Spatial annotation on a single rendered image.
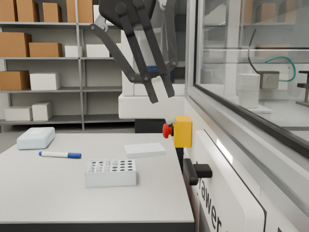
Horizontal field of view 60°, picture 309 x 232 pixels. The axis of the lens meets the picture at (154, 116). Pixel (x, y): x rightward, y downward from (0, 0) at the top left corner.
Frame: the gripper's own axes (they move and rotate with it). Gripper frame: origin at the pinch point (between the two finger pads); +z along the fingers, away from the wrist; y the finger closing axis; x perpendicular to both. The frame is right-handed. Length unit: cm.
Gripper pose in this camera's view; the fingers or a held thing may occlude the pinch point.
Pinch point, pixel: (163, 100)
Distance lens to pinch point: 39.9
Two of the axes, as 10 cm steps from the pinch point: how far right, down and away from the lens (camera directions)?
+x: 0.1, 2.1, -9.8
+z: 3.4, 9.2, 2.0
